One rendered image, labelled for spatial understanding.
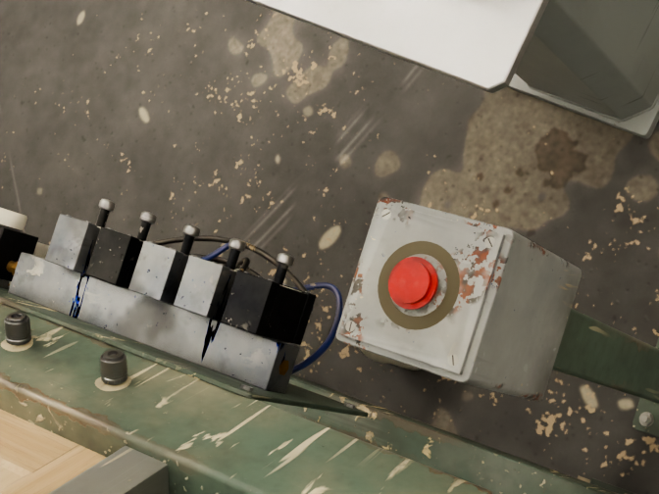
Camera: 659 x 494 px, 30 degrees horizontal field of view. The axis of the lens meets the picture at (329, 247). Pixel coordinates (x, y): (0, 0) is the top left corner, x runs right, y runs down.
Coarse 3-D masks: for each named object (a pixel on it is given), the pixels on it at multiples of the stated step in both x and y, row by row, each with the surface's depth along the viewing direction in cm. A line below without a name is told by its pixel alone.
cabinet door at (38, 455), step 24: (0, 432) 112; (24, 432) 112; (48, 432) 113; (0, 456) 109; (24, 456) 109; (48, 456) 109; (72, 456) 109; (96, 456) 109; (0, 480) 106; (24, 480) 105; (48, 480) 106
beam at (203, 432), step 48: (0, 336) 123; (48, 336) 123; (0, 384) 115; (48, 384) 114; (144, 384) 115; (192, 384) 115; (96, 432) 109; (144, 432) 107; (192, 432) 107; (240, 432) 107; (288, 432) 108; (336, 432) 108; (192, 480) 103; (240, 480) 101; (288, 480) 101; (336, 480) 101; (384, 480) 101; (432, 480) 101
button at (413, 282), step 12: (408, 264) 92; (420, 264) 91; (396, 276) 92; (408, 276) 92; (420, 276) 91; (432, 276) 91; (396, 288) 92; (408, 288) 92; (420, 288) 91; (432, 288) 91; (396, 300) 92; (408, 300) 91; (420, 300) 91
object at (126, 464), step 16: (128, 448) 107; (96, 464) 104; (112, 464) 104; (128, 464) 104; (144, 464) 104; (160, 464) 104; (80, 480) 102; (96, 480) 102; (112, 480) 102; (128, 480) 102; (144, 480) 102; (160, 480) 104
